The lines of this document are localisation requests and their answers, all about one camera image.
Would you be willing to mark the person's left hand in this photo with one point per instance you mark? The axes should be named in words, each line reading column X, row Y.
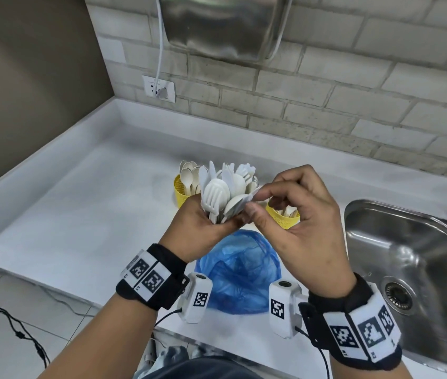
column 191, row 236

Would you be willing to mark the person's right hand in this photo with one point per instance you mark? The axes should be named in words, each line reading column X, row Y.
column 314, row 240

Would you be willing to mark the yellow mesh cup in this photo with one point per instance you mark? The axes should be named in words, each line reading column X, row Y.
column 280, row 221
column 180, row 195

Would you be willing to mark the bundle of white plastic cutlery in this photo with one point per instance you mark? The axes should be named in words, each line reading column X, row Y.
column 217, row 193

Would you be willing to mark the blue plastic bag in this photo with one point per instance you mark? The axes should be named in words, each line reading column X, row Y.
column 239, row 268

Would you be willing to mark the person's left forearm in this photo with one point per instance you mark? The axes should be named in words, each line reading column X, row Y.
column 97, row 343

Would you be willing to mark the person's dark shorts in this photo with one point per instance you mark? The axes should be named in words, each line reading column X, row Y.
column 199, row 369

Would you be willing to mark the black left wristband with markers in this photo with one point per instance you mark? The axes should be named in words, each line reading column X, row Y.
column 148, row 278

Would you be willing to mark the black wristband with markers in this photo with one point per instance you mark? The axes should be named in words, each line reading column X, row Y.
column 148, row 278
column 357, row 331

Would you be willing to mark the black right wristband with markers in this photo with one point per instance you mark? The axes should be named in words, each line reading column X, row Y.
column 357, row 331

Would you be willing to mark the stainless steel sink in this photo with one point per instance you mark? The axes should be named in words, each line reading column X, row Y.
column 425, row 264

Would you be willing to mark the grey shoe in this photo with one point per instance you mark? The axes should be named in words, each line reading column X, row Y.
column 174, row 355

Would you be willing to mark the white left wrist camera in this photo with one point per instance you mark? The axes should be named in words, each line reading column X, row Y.
column 197, row 297

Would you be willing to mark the white wall socket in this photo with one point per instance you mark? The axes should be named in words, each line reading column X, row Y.
column 150, row 88

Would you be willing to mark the stainless steel wall appliance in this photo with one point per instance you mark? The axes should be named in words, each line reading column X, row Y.
column 223, row 23

